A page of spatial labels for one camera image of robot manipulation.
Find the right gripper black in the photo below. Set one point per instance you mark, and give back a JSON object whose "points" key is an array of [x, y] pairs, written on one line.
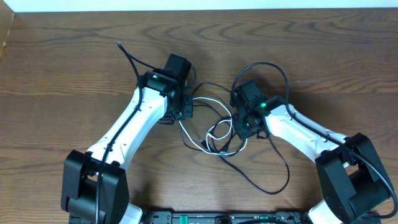
{"points": [[242, 133]]}

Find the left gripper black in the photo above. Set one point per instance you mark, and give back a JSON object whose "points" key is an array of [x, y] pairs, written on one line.
{"points": [[186, 109]]}

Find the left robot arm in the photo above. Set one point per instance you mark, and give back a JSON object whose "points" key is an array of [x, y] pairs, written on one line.
{"points": [[94, 186]]}

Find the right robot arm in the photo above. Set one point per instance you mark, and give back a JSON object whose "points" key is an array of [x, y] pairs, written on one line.
{"points": [[351, 174]]}

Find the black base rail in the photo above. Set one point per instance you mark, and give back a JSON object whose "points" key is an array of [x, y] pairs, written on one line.
{"points": [[167, 217]]}

